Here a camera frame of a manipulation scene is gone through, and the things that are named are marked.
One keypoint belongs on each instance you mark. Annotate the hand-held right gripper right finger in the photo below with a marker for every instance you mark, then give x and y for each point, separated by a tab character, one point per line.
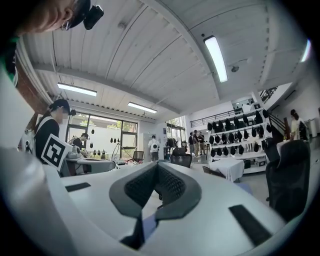
212	225

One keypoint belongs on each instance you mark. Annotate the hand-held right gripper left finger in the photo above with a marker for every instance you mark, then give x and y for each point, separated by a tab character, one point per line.
100	200

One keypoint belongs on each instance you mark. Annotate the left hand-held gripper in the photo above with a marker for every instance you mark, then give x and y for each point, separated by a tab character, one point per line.
53	152

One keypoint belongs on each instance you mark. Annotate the black-framed window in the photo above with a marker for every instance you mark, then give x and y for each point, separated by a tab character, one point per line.
105	135

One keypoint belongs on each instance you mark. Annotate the black swivel chair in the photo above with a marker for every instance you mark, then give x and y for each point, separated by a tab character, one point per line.
138	156

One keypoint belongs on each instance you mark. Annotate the grey lockers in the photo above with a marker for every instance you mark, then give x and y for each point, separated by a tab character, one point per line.
145	145

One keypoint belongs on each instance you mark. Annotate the white tablecloth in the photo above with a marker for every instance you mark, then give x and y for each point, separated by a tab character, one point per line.
227	167

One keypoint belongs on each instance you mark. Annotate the white shelving unit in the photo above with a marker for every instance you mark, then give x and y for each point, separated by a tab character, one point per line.
250	170

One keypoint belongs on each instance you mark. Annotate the black storage box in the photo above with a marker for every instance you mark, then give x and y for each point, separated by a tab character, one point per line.
247	164

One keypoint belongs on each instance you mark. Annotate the long ceiling light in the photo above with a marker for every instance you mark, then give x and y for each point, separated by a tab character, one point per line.
216	60
77	89
306	51
142	107

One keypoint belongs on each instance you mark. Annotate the black mesh office chair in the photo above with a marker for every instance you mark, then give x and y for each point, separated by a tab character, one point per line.
181	158

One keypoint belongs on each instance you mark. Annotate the garment rack with black bags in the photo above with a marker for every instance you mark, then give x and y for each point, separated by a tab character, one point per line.
172	142

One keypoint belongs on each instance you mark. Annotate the black high-back office chair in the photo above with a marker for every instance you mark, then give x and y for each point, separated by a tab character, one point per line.
290	180

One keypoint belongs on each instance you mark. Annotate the rows of black bags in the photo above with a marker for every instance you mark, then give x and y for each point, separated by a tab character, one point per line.
226	123

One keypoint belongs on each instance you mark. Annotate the black metal railing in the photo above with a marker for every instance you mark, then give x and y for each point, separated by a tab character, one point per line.
212	120

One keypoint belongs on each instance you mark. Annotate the black staircase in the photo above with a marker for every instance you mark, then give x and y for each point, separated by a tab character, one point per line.
277	122

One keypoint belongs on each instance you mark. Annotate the round ceiling detector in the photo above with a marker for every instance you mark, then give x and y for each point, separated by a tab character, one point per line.
235	69

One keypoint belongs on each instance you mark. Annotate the person's head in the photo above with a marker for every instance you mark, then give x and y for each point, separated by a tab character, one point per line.
42	15

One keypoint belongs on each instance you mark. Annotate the black head-mounted camera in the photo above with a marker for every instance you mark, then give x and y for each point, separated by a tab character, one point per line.
93	16

